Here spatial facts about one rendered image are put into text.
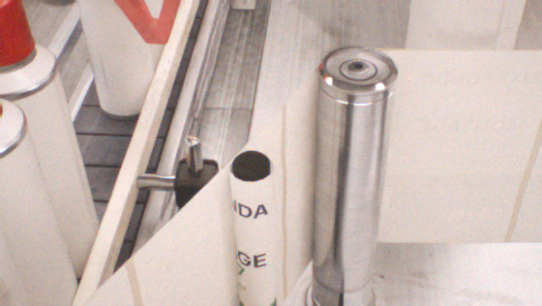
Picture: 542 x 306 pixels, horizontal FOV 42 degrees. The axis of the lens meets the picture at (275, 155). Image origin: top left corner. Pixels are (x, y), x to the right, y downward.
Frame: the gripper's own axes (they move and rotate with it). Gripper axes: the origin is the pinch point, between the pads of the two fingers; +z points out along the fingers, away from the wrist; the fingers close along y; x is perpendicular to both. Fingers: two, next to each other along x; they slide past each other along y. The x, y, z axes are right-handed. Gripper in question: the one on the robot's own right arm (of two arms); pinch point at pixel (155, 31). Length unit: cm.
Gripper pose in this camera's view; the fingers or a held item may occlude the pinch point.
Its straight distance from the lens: 47.2
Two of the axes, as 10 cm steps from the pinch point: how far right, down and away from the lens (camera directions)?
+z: 0.2, 7.4, 6.8
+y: 0.9, -6.7, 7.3
